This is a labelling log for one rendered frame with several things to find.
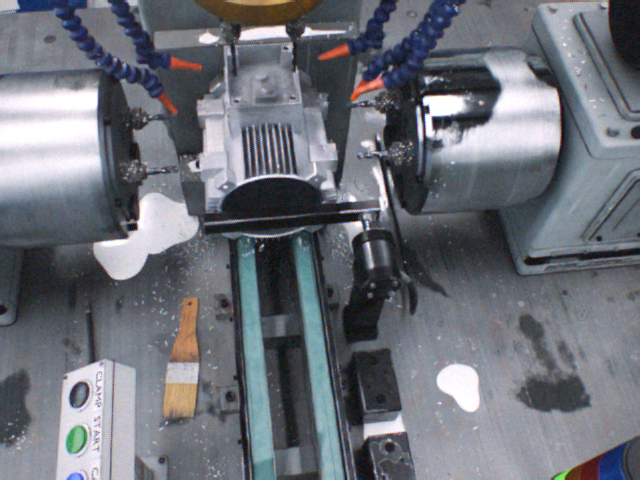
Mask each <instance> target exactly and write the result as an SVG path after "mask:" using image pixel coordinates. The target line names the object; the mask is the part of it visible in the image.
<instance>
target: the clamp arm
mask: <svg viewBox="0 0 640 480"><path fill-rule="evenodd" d="M381 210H382V208H381V203H380V200H379V199H369V200H356V201H345V202H332V203H331V202H330V201H322V203H320V204H308V205H296V206H284V207H271V208H259V209H248V210H235V211H223V210H222V209H221V210H214V212H211V213H204V214H203V225H204V230H205V234H206V235H213V234H225V233H237V232H249V231H259V230H271V229H283V228H295V227H306V226H318V225H329V224H341V223H353V222H360V223H361V218H362V220H364V219H365V218H366V216H365V214H366V213H368V214H367V216H368V218H369V217H370V218H371V217H372V214H374V215H373V216H374V219H375V221H376V220H379V218H380V214H381ZM371 213H372V214H371ZM360 217H361V218H360ZM372 218H373V217H372Z"/></svg>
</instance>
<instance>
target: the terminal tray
mask: <svg viewBox="0 0 640 480"><path fill-rule="evenodd" d="M292 49H293V45H292V42H282V43H264V44H255V45H244V46H235V58H236V69H237V74H238V73H239V74H238V75H240V76H238V75H237V77H234V76H233V75H232V69H233V66H232V65H231V59H232V56H231V54H230V47H229V46H225V47H224V50H225V63H226V66H225V68H224V84H225V98H226V111H227V124H228V133H229V138H232V140H234V139H236V138H238V137H240V128H241V129H242V135H245V134H247V130H246V127H247V126H248V131H249V133H252V132H253V125H255V132H256V131H259V124H260V127H261V131H262V130H265V123H267V130H272V123H273V124H274V130H278V124H279V123H280V127H281V130H282V131H285V124H287V131H288V132H291V126H292V125H293V128H294V133H296V134H298V135H301V134H302V133H303V129H304V113H303V99H302V93H301V86H300V80H299V73H298V68H297V67H296V69H297V72H292V69H293V65H292V59H293V55H292ZM247 65H248V68H246V69H244V67H246V66H247ZM281 68H282V70H281ZM268 69H269V71H268ZM244 70H245V71H244ZM247 70H248V71H247ZM280 70H281V71H280ZM272 71H273V72H274V73H273V72H272ZM277 71H280V72H277ZM282 71H283V73H282ZM245 72H248V73H250V74H248V73H245ZM286 72H288V73H286ZM290 74H291V76H290ZM289 76H290V78H289ZM239 77H240V78H241V79H243V80H244V81H243V82H242V83H241V81H242V80H241V79H240V78H239ZM274 77H275V79H276V80H277V81H275V79H274ZM246 80H248V81H246ZM287 81H288V82H289V83H287ZM246 82H247V84H246ZM250 82H251V83H252V86H251V83H250ZM285 82H286V83H285ZM243 83H244V85H243V86H242V87H241V85H242V84H243ZM238 84H239V86H238ZM282 84H284V86H283V87H282ZM288 84H289V86H288ZM240 87H241V89H240ZM286 87H287V88H286ZM280 88H283V89H280ZM285 88H286V89H285ZM233 89H234V90H235V91H234V90H233ZM284 89H285V90H284ZM242 90H243V92H244V94H243V92H242ZM252 90H253V91H252ZM286 90H287V92H286ZM288 90H289V91H288ZM236 91H238V93H237V92H236ZM250 91H251V92H253V93H251V92H250ZM278 91H279V92H278ZM291 91H292V94H291ZM278 93H279V94H278ZM286 93H287V94H286ZM288 93H289V94H288ZM242 94H243V98H242ZM285 94H286V96H285ZM281 97H282V98H281ZM277 98H278V101H277ZM283 98H284V99H283ZM282 99H283V100H282ZM244 101H245V102H247V104H246V103H245V102H244ZM273 101H274V103H273ZM256 102H257V104H256ZM268 103H269V104H268ZM244 104H245V105H244Z"/></svg>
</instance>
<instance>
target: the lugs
mask: <svg viewBox="0 0 640 480"><path fill-rule="evenodd" d="M298 73H299V80H300V86H301V91H302V92H303V93H304V92H306V90H307V89H308V88H310V87H311V81H310V76H309V75H307V73H306V72H304V71H301V70H299V71H298ZM210 93H212V94H214V95H215V96H217V97H219V98H220V97H221V96H222V95H223V94H224V93H225V84H224V76H222V75H218V76H217V77H216V78H215V79H214V80H212V81H210ZM304 172H305V178H306V181H307V182H309V183H311V184H313V185H315V186H316V187H318V186H319V185H321V184H322V183H324V182H325V181H327V180H328V179H327V173H326V168H325V167H323V166H322V165H320V164H318V163H316V162H312V163H311V164H309V165H308V166H306V167H305V168H304ZM214 187H215V189H216V190H218V191H221V192H223V193H228V192H229V191H231V190H232V189H234V188H235V187H237V176H236V173H235V172H233V171H231V170H229V169H227V168H224V169H223V170H222V171H220V172H219V173H218V174H216V175H215V176H214ZM322 227H323V225H318V226H309V227H307V228H305V229H303V230H305V231H307V232H309V233H313V232H315V231H316V230H318V229H320V228H322ZM222 235H223V236H225V237H227V238H230V239H232V240H235V239H237V238H238V237H240V236H242V235H241V234H238V233H225V234H222Z"/></svg>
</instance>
